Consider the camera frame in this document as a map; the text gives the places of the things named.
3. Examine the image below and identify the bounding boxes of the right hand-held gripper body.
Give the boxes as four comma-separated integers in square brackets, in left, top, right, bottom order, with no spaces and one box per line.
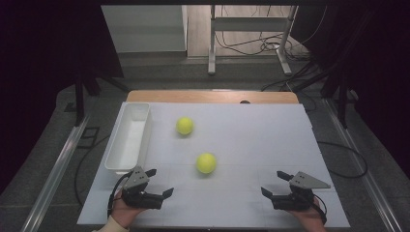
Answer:
[270,171,332,213]

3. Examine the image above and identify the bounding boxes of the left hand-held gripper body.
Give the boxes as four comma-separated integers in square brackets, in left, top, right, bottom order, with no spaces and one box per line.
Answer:
[120,165,165,211]

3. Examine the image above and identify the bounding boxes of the white plastic bin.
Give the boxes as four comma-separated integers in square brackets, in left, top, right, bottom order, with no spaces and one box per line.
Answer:
[103,102,153,175]

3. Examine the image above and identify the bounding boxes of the yellow tennis ball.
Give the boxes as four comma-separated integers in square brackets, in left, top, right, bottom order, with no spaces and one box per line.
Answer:
[195,152,218,175]
[175,116,195,136]

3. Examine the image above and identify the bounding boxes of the person's right hand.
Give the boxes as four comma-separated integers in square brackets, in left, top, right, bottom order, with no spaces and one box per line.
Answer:
[287,196,327,232]

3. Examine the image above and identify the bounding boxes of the person's left hand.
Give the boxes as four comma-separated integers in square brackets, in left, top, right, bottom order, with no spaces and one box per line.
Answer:
[110,189,147,229]

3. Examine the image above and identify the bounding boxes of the wooden table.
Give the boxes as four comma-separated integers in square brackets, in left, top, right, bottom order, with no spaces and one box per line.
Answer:
[126,89,301,105]

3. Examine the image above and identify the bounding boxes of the black tripod stand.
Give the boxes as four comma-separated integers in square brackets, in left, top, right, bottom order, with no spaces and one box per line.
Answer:
[63,72,131,128]
[291,62,360,130]

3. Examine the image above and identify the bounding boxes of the dark curtain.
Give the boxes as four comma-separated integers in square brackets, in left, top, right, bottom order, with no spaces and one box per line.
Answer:
[0,0,125,196]
[291,0,410,180]

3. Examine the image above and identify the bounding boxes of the white cabinet panel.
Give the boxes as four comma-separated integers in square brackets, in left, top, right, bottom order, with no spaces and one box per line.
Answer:
[101,4,189,54]

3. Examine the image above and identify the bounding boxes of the right hand-held gripper black cable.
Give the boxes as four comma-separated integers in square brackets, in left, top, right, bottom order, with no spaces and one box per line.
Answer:
[311,192,329,225]

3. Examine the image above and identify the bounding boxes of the hand-held gripper black cable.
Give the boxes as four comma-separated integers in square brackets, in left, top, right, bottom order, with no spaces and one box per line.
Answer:
[311,192,329,225]
[106,171,133,218]

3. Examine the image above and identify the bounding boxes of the left hand-held gripper black cable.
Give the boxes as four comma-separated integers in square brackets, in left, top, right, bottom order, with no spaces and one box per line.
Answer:
[106,171,133,218]

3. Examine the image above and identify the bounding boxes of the thin black floor cable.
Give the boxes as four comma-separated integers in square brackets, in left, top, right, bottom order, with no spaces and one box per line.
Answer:
[73,133,112,208]

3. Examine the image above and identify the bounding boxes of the aluminium floor rail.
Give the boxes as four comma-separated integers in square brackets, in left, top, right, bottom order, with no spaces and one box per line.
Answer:
[323,97,404,232]
[19,115,92,232]

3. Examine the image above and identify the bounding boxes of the black floor bracket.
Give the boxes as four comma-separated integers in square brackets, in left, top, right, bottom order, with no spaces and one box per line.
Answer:
[76,126,102,150]

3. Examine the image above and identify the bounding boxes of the black looped floor cable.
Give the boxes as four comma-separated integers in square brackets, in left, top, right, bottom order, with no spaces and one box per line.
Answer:
[316,140,369,180]

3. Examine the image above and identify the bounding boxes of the tangled black floor cables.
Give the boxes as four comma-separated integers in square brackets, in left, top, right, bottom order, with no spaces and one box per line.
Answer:
[214,4,328,93]

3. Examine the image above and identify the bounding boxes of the white metal stand frame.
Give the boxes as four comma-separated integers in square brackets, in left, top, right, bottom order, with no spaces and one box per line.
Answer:
[207,4,300,77]

